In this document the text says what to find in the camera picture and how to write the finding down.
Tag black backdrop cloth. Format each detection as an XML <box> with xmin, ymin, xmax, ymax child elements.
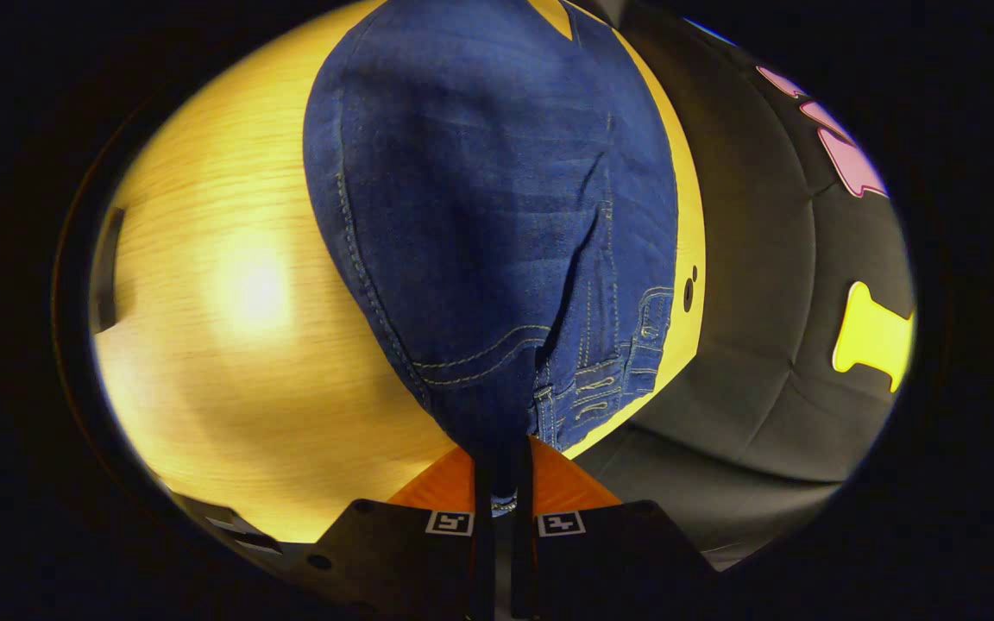
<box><xmin>566</xmin><ymin>0</ymin><xmax>916</xmax><ymax>570</ymax></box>

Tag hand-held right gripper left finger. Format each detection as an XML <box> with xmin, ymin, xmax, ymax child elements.
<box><xmin>307</xmin><ymin>444</ymin><xmax>495</xmax><ymax>621</ymax></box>

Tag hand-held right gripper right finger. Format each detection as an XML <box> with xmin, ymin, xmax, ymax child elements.
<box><xmin>510</xmin><ymin>436</ymin><xmax>720</xmax><ymax>621</ymax></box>

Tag blue denim jeans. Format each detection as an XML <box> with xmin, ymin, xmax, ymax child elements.
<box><xmin>303</xmin><ymin>0</ymin><xmax>679</xmax><ymax>518</ymax></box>

